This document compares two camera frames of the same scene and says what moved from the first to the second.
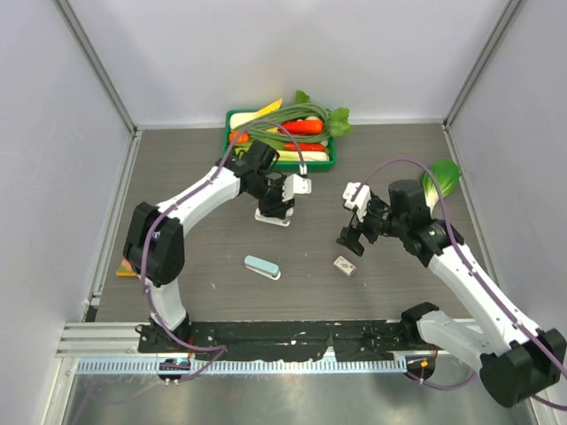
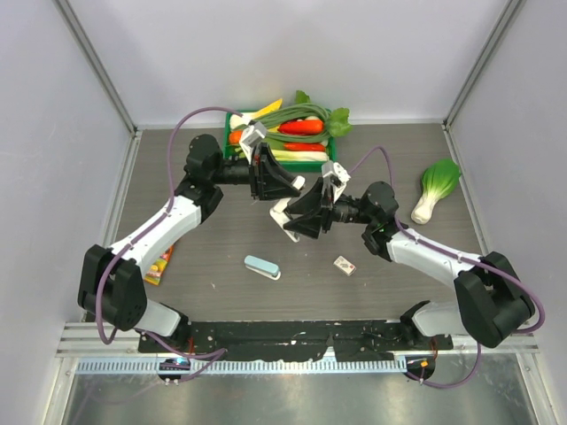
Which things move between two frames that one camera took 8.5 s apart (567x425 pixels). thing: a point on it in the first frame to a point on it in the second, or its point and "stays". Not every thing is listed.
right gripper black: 350,235 to 310,225
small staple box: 345,266 stays
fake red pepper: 303,127 stays
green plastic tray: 299,136 stays
